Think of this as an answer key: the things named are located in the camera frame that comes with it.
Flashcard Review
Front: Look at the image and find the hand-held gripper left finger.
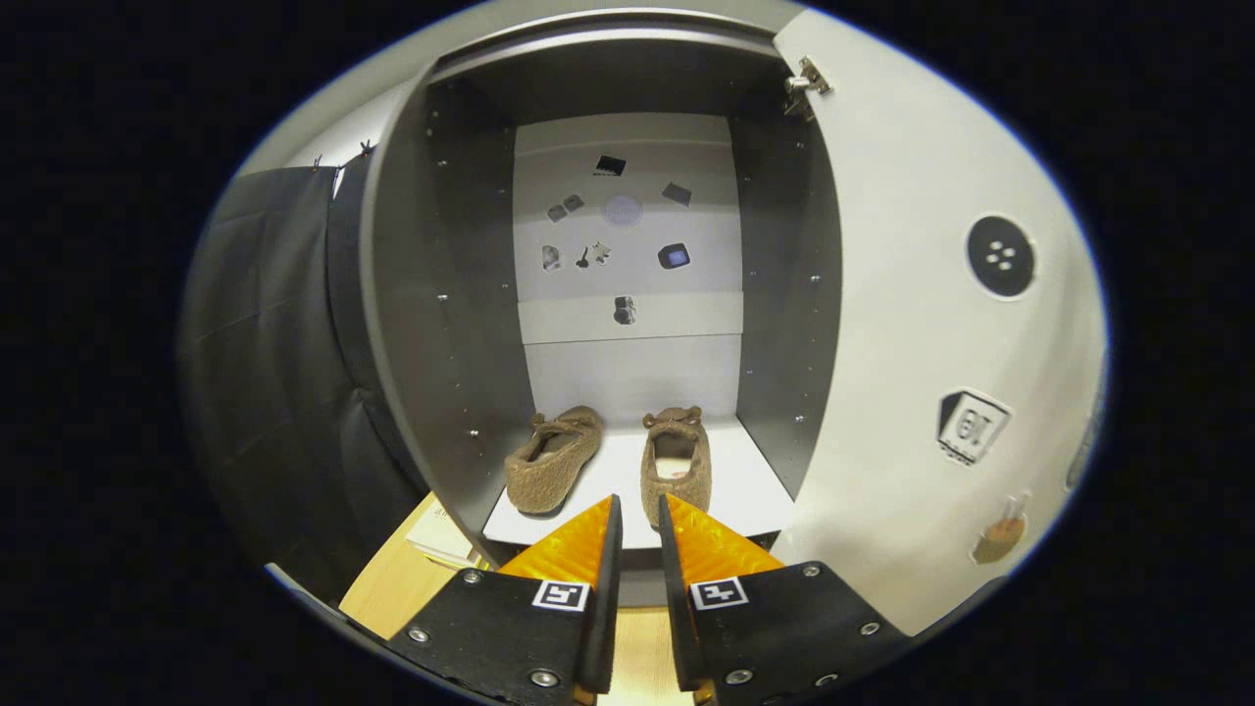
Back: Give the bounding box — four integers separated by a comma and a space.
387, 493, 625, 706

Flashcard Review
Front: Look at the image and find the dark grey shoe cabinet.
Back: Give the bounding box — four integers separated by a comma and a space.
358, 10, 844, 609

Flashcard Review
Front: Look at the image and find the brown fuzzy shoe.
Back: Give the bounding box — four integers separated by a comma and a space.
504, 406, 605, 516
640, 406, 713, 530

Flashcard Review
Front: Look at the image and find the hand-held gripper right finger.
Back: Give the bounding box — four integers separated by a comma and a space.
657, 493, 913, 706

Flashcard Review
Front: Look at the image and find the black backdrop cloth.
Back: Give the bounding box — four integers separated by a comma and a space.
178, 147, 432, 604

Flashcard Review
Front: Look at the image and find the metal door hinge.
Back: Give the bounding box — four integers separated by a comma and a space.
784, 56, 833, 122

